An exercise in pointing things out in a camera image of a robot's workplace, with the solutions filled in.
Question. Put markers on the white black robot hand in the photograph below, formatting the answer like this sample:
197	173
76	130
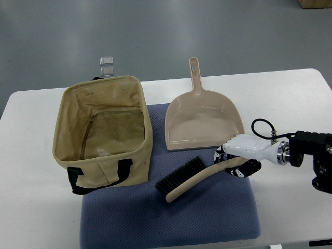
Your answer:
254	150

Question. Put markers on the beige hand broom black bristles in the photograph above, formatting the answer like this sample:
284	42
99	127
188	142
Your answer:
193	172

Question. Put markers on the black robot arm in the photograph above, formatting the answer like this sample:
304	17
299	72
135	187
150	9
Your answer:
301	143

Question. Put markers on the yellow canvas bag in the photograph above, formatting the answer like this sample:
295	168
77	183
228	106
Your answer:
103	135

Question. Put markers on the beige plastic dustpan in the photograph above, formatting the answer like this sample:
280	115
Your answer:
200	118

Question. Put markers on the blue grey cushion mat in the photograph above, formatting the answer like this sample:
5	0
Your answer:
221	208

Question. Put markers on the black table control panel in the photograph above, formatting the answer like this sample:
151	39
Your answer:
320	243

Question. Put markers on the brown cardboard box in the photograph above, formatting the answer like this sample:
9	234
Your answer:
315	4

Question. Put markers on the upper clear floor plate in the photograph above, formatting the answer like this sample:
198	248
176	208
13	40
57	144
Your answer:
108	60

